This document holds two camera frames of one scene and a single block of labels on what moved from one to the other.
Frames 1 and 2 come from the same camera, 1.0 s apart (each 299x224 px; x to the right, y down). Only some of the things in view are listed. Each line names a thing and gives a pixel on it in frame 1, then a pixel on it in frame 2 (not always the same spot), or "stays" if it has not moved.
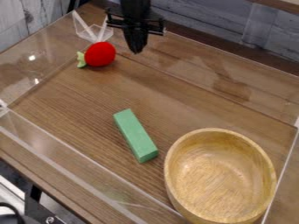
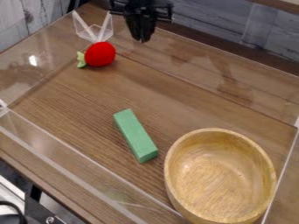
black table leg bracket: (36, 213) stays
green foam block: (139, 141) stays
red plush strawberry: (98, 55) stays
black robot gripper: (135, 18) to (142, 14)
